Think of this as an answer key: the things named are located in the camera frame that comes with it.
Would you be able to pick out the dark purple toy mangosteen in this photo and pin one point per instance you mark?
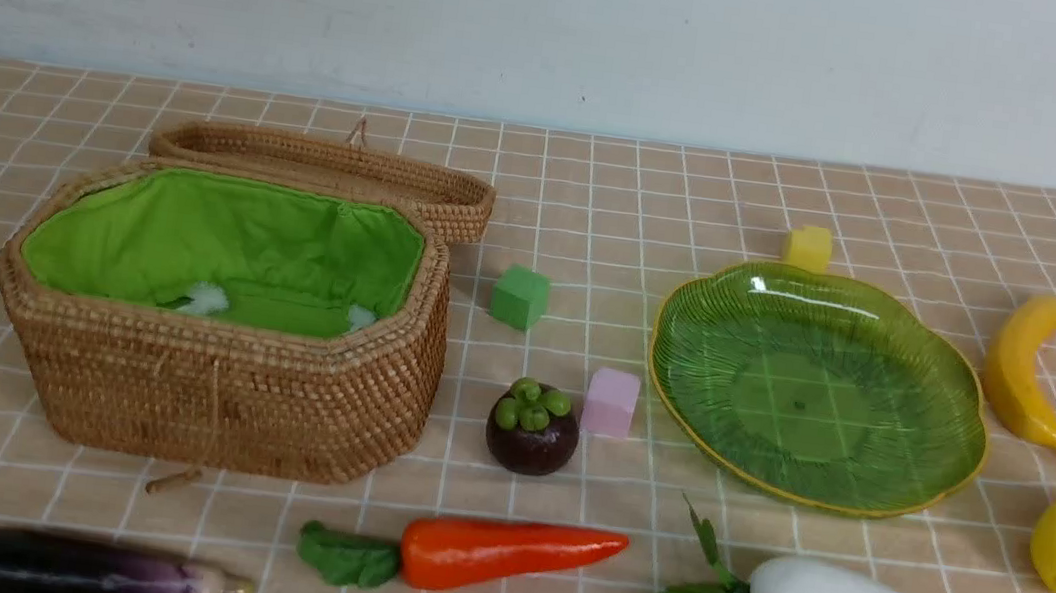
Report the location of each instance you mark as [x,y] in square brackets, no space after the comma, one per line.
[532,429]

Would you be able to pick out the orange toy carrot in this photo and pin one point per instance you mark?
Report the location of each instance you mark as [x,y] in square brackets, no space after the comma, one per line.
[445,553]

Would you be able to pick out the yellow toy banana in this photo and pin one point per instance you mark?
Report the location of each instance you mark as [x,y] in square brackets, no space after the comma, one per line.
[1009,378]

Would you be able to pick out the purple toy eggplant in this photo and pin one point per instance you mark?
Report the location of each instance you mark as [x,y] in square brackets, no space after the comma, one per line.
[44,561]

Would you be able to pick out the green foam cube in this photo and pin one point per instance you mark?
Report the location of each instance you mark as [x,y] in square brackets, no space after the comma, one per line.
[519,297]

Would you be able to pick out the woven wicker basket lid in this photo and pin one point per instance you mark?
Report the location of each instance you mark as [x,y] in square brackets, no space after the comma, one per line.
[458,206]

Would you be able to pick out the pink foam cube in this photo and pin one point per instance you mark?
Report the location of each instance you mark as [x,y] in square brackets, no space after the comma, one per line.
[610,403]

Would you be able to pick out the woven wicker basket green lining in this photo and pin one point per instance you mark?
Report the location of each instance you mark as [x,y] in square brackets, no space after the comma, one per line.
[252,323]

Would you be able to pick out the yellow foam cube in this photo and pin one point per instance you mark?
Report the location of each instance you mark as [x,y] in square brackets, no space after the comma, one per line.
[808,249]

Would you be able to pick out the green glass leaf plate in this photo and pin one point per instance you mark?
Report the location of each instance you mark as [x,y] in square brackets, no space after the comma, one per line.
[818,389]

